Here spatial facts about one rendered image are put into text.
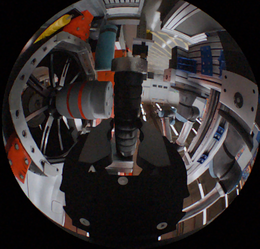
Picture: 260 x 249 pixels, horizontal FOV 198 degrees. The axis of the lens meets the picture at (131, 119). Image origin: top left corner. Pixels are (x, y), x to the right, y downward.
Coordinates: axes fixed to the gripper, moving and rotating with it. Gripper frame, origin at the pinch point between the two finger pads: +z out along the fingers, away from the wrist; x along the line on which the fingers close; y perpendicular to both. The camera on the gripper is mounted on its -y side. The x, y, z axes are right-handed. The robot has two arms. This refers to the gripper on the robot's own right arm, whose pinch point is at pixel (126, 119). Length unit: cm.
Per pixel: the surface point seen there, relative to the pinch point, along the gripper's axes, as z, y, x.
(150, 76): 844, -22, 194
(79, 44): 19.2, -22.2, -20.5
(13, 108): -9.0, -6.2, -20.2
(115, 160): -2.2, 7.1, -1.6
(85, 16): 14.3, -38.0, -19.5
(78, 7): 16, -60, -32
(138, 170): 339, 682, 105
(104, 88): 12.6, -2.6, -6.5
